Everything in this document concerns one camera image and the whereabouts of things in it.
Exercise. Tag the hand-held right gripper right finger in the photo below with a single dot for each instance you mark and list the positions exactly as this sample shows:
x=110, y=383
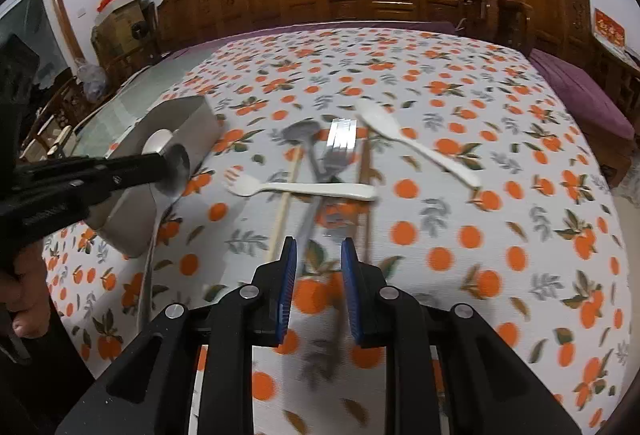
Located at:
x=349, y=295

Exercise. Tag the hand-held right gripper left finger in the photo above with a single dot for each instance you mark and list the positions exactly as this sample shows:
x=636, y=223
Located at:
x=288, y=287

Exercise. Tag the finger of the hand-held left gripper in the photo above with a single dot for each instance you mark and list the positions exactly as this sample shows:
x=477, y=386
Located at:
x=110, y=165
x=125, y=185

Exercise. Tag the stainless steel box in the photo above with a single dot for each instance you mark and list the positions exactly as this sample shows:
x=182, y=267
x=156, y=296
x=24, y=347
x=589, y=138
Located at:
x=130, y=220

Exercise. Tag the metal spoon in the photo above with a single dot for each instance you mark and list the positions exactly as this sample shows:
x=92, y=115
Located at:
x=172, y=175

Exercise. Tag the dark brown chopstick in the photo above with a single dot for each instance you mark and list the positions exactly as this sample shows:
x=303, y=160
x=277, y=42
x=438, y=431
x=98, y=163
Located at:
x=368, y=225

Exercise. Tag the light wooden chopstick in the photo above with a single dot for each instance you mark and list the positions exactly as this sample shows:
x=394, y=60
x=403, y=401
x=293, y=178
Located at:
x=285, y=210

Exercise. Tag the white plastic fork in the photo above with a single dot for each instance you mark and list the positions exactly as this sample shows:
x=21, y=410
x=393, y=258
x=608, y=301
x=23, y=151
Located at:
x=300, y=188

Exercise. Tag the metal fork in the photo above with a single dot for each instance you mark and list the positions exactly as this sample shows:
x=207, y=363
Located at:
x=342, y=135

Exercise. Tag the white plastic spoon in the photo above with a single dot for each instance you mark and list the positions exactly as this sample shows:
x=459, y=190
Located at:
x=385, y=120

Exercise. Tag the person's left hand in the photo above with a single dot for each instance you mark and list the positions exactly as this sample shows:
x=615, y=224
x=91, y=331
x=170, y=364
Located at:
x=27, y=295

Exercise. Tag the beige plastic object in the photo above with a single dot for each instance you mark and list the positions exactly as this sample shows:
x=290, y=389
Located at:
x=64, y=140

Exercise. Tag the wooden chair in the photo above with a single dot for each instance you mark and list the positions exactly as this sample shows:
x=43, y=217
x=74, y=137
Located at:
x=55, y=105

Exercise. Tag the clear plastic bag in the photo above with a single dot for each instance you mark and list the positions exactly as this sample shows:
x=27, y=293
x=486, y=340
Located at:
x=92, y=82

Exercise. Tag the large brown cardboard box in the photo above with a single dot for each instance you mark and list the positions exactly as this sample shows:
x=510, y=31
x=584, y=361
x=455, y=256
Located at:
x=120, y=35

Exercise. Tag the orange print tablecloth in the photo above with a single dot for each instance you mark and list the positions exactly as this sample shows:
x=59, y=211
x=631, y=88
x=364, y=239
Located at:
x=475, y=240

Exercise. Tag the glass door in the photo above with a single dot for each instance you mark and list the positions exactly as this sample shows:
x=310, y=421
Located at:
x=30, y=25

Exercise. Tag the white and red box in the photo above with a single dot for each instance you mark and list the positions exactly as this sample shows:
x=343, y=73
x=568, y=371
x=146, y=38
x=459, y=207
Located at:
x=117, y=2

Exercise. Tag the red wall sign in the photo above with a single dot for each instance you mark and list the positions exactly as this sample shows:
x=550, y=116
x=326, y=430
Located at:
x=610, y=27

